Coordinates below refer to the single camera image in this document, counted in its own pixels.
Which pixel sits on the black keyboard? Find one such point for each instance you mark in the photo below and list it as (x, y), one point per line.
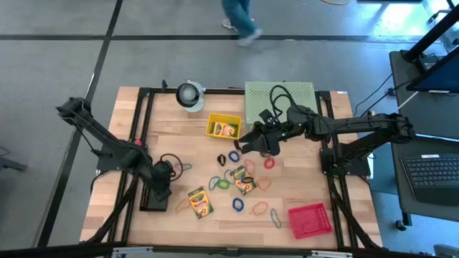
(434, 179)

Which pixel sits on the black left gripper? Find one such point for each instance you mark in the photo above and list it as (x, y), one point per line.
(162, 177)

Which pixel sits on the black desk caster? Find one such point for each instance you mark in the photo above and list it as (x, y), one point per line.
(400, 225)

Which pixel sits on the black wide elastic band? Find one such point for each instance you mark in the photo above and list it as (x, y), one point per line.
(243, 180)
(236, 145)
(266, 156)
(219, 160)

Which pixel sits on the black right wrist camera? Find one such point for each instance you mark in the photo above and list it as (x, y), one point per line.
(269, 118)

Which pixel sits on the red spiral coil wristband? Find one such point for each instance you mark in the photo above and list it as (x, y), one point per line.
(265, 163)

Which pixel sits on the gray rubber band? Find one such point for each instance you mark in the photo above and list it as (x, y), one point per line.
(225, 175)

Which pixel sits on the yellow Crayola crayon box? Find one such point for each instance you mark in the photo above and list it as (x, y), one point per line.
(224, 129)
(200, 202)
(238, 173)

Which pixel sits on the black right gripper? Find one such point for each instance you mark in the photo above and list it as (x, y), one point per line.
(279, 130)

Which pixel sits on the green spiral coil wristband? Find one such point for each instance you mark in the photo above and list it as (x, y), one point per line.
(217, 185)

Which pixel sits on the black crossbeam with silver brackets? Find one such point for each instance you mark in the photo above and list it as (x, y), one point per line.
(229, 252)

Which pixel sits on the light blue rubber band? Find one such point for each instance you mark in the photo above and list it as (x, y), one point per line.
(279, 225)

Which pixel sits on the black monitor pole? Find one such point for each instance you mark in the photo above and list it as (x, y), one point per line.
(430, 36)

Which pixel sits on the yellow plastic basket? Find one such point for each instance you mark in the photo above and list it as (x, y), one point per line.
(224, 118)

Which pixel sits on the red plastic basket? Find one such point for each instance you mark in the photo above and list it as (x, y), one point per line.
(322, 215)

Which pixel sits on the gray chair leg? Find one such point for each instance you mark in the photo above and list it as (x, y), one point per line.
(10, 165)

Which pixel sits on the pink rubber band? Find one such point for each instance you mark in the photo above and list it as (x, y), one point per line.
(303, 225)

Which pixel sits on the purple rubber band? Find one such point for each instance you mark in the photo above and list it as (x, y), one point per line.
(189, 166)

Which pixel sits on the green perforated metal shelf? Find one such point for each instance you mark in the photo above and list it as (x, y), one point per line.
(258, 96)

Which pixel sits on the black plastic basket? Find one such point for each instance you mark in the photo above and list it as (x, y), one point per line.
(143, 200)

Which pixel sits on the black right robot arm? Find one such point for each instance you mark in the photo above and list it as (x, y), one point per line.
(358, 125)

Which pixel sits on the black keyboard desk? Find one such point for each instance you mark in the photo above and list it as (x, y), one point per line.
(405, 200)

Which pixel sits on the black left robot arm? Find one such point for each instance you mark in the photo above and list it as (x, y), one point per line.
(104, 138)

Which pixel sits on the black computer screen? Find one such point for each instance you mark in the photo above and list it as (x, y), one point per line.
(441, 77)

